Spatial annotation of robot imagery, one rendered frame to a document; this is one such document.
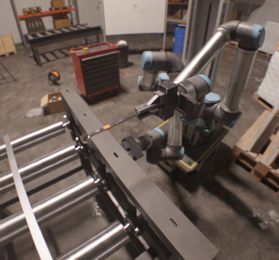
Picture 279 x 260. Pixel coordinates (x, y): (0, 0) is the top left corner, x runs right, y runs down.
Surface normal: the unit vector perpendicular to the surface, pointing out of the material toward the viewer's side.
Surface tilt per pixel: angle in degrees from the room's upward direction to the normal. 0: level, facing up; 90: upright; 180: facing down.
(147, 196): 0
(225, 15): 90
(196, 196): 0
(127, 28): 90
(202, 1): 90
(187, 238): 0
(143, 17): 90
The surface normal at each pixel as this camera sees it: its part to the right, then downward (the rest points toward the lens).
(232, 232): 0.00, -0.80
